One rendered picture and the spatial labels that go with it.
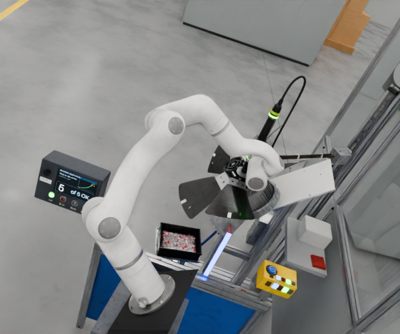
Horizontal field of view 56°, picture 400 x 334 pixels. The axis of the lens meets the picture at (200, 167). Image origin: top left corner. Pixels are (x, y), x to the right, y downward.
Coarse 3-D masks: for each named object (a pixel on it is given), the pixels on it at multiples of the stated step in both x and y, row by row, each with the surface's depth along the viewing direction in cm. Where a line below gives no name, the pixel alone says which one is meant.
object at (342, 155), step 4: (332, 148) 208; (336, 148) 207; (340, 148) 209; (344, 148) 210; (348, 148) 210; (332, 152) 208; (336, 152) 205; (340, 152) 205; (344, 152) 207; (348, 152) 208; (352, 152) 208; (336, 156) 205; (340, 156) 204; (344, 156) 205; (348, 156) 207; (332, 160) 208; (336, 160) 206; (340, 160) 207; (344, 160) 208; (336, 164) 208; (340, 164) 210
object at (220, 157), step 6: (216, 150) 226; (222, 150) 218; (216, 156) 223; (222, 156) 215; (228, 156) 208; (210, 162) 228; (216, 162) 221; (222, 162) 214; (210, 168) 226; (216, 168) 220; (222, 168) 214
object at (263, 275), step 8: (264, 264) 170; (272, 264) 171; (264, 272) 166; (280, 272) 169; (288, 272) 170; (296, 272) 172; (256, 280) 172; (264, 280) 166; (272, 280) 165; (280, 280) 166; (296, 280) 169; (264, 288) 169; (272, 288) 168; (296, 288) 165; (288, 296) 169
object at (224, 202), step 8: (224, 192) 181; (232, 192) 182; (240, 192) 184; (216, 200) 177; (224, 200) 177; (232, 200) 177; (240, 200) 179; (248, 200) 181; (208, 208) 174; (216, 208) 173; (224, 208) 173; (232, 208) 173; (240, 208) 174; (248, 208) 175; (224, 216) 169; (232, 216) 169; (240, 216) 169; (248, 216) 170
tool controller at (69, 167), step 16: (48, 160) 150; (64, 160) 154; (80, 160) 159; (48, 176) 152; (64, 176) 152; (80, 176) 151; (96, 176) 152; (48, 192) 155; (80, 192) 154; (96, 192) 153; (80, 208) 157
